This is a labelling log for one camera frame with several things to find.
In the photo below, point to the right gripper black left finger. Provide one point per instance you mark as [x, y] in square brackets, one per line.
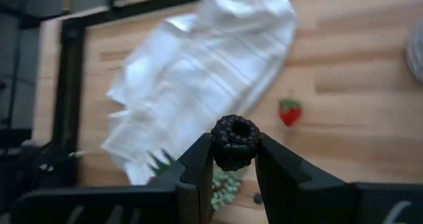
[195, 184]

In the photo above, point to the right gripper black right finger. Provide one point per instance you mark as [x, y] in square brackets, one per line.
[284, 191]

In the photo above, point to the dark toy blackberry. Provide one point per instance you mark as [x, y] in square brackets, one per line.
[235, 144]

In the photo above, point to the red toy strawberry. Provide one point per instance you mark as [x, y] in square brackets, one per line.
[290, 113]

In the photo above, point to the small dark berry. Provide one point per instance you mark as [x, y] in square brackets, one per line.
[258, 198]

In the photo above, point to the small spiky succulent pot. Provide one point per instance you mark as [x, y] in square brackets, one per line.
[224, 187]

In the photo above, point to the white checked kitchen towel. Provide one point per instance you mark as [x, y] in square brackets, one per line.
[198, 68]

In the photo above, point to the white triangle-patterned planter with plant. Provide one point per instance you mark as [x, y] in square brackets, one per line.
[417, 52]

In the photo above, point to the black aluminium table frame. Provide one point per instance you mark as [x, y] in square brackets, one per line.
[69, 85]

